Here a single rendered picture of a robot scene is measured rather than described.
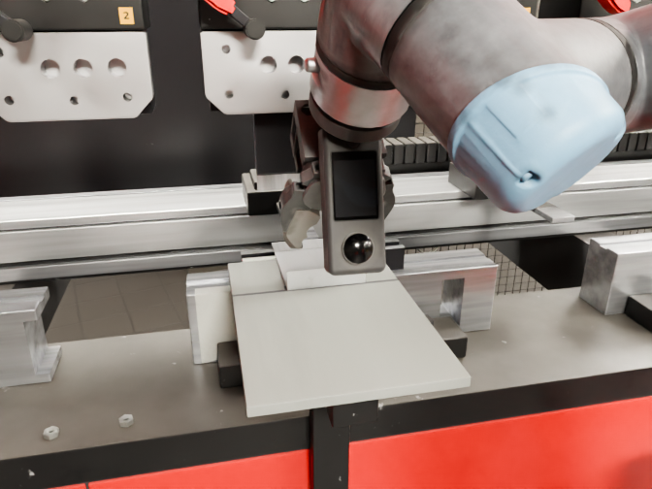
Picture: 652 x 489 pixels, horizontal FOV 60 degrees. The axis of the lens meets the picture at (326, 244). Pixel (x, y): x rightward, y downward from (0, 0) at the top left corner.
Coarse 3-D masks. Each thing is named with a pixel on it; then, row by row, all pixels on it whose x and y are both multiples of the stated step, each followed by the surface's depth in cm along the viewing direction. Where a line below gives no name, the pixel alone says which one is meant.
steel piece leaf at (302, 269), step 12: (276, 252) 68; (288, 252) 68; (300, 252) 68; (312, 252) 68; (288, 264) 64; (300, 264) 64; (312, 264) 64; (288, 276) 58; (300, 276) 59; (312, 276) 59; (324, 276) 59; (336, 276) 60; (348, 276) 60; (360, 276) 60; (288, 288) 59; (300, 288) 59
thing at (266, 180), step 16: (256, 128) 61; (272, 128) 61; (288, 128) 62; (256, 144) 61; (272, 144) 62; (288, 144) 62; (256, 160) 62; (272, 160) 63; (288, 160) 63; (256, 176) 64; (272, 176) 64; (288, 176) 65
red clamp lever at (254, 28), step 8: (208, 0) 49; (216, 0) 49; (224, 0) 49; (232, 0) 49; (216, 8) 49; (224, 8) 49; (232, 8) 50; (232, 16) 50; (240, 16) 50; (248, 24) 50; (256, 24) 50; (248, 32) 50; (256, 32) 50; (264, 32) 50
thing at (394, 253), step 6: (390, 240) 72; (396, 240) 72; (390, 246) 70; (396, 246) 70; (402, 246) 70; (246, 252) 68; (252, 252) 68; (258, 252) 68; (264, 252) 68; (270, 252) 68; (390, 252) 70; (396, 252) 70; (402, 252) 70; (390, 258) 70; (396, 258) 70; (402, 258) 70; (390, 264) 70; (396, 264) 70; (402, 264) 71
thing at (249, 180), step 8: (248, 176) 91; (248, 184) 87; (256, 184) 84; (248, 192) 83; (256, 192) 83; (264, 192) 84; (272, 192) 84; (280, 192) 84; (248, 200) 84; (256, 200) 84; (264, 200) 84; (272, 200) 84; (248, 208) 84; (256, 208) 84; (264, 208) 84; (272, 208) 85; (312, 232) 73
